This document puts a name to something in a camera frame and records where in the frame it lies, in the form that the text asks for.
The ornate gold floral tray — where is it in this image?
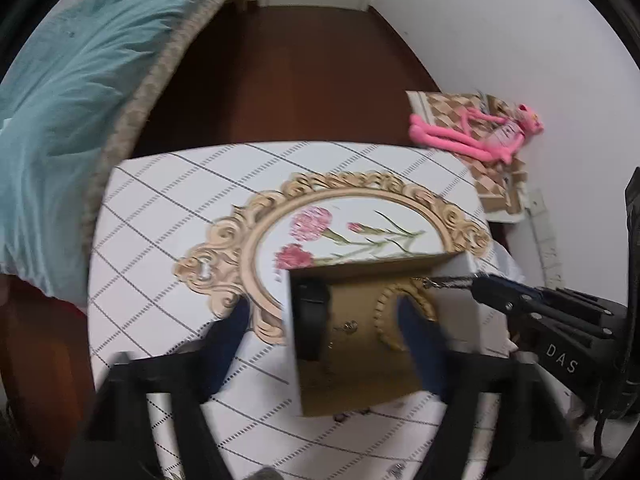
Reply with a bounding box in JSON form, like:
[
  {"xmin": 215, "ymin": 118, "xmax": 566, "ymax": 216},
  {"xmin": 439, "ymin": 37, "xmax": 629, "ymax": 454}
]
[{"xmin": 172, "ymin": 170, "xmax": 494, "ymax": 347}]

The gold ornate round ornament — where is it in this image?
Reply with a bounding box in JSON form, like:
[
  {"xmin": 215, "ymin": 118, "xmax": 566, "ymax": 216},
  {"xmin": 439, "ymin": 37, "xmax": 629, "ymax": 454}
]
[{"xmin": 373, "ymin": 280, "xmax": 437, "ymax": 352}]

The white checked tablecloth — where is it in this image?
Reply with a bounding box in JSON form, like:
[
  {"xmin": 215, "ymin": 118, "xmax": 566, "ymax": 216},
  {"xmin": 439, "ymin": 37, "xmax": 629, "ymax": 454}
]
[{"xmin": 87, "ymin": 141, "xmax": 526, "ymax": 480}]

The white and gold jewelry box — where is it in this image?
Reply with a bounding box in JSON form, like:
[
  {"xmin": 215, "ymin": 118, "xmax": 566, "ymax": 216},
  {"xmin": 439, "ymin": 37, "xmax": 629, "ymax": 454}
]
[{"xmin": 287, "ymin": 252, "xmax": 482, "ymax": 419}]

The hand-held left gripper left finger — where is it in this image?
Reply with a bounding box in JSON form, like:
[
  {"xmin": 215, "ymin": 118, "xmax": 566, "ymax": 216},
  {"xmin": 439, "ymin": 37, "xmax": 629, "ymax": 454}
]
[{"xmin": 64, "ymin": 298, "xmax": 252, "ymax": 480}]

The pink plush toy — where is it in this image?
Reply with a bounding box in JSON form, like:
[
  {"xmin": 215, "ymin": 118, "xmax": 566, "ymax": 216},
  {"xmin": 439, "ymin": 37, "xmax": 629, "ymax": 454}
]
[{"xmin": 409, "ymin": 103, "xmax": 544, "ymax": 164}]

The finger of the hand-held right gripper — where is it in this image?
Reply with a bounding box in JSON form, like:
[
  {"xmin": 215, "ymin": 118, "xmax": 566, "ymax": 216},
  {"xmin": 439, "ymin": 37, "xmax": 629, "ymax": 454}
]
[
  {"xmin": 509, "ymin": 305, "xmax": 609, "ymax": 344},
  {"xmin": 473, "ymin": 273, "xmax": 621, "ymax": 319}
]

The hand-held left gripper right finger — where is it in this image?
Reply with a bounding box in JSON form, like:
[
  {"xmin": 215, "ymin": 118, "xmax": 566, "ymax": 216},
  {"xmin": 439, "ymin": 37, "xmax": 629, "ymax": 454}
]
[{"xmin": 395, "ymin": 299, "xmax": 585, "ymax": 480}]

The silver chain necklace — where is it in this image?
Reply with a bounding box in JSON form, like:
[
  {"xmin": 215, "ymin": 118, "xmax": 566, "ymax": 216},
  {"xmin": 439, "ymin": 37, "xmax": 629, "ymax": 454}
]
[{"xmin": 410, "ymin": 277, "xmax": 482, "ymax": 292}]

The brown diamond pattern cushion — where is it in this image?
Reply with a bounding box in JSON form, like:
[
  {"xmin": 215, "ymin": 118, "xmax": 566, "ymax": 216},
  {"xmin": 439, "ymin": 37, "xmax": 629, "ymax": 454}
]
[{"xmin": 406, "ymin": 90, "xmax": 529, "ymax": 214}]

